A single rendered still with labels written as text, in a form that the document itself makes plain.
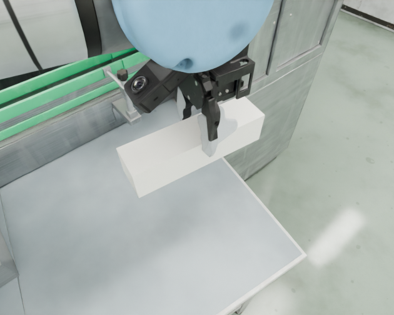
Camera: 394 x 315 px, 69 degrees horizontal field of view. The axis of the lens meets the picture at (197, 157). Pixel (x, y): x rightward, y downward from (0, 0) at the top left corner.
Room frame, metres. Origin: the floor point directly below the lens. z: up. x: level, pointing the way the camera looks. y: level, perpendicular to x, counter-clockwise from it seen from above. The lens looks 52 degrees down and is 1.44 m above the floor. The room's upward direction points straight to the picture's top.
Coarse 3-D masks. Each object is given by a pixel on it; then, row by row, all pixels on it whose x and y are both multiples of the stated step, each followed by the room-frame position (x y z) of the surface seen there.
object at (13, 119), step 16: (112, 64) 0.72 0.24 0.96; (128, 64) 0.75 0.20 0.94; (80, 80) 0.65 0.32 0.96; (96, 80) 0.68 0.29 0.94; (112, 80) 0.71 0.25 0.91; (32, 96) 0.58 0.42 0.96; (48, 96) 0.59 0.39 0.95; (64, 96) 0.62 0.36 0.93; (80, 96) 0.64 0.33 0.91; (96, 96) 0.67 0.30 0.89; (0, 112) 0.52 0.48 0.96; (16, 112) 0.54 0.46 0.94; (32, 112) 0.56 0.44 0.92; (48, 112) 0.58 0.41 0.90; (0, 128) 0.51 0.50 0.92; (16, 128) 0.53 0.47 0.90
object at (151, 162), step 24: (192, 120) 0.34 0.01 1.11; (240, 120) 0.34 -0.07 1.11; (144, 144) 0.29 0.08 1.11; (168, 144) 0.29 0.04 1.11; (192, 144) 0.29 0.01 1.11; (240, 144) 0.33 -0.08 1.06; (144, 168) 0.24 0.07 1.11; (168, 168) 0.26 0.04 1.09; (192, 168) 0.28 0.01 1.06; (144, 192) 0.23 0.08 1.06
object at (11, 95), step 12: (132, 48) 0.84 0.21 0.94; (84, 60) 0.74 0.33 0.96; (96, 60) 0.76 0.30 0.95; (108, 60) 0.79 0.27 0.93; (48, 72) 0.68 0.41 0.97; (60, 72) 0.69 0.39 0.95; (72, 72) 0.71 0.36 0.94; (84, 72) 0.74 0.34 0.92; (24, 84) 0.63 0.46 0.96; (36, 84) 0.65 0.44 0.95; (48, 84) 0.67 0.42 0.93; (0, 96) 0.59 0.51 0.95; (12, 96) 0.60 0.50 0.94; (24, 96) 0.62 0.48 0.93; (0, 108) 0.58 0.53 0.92
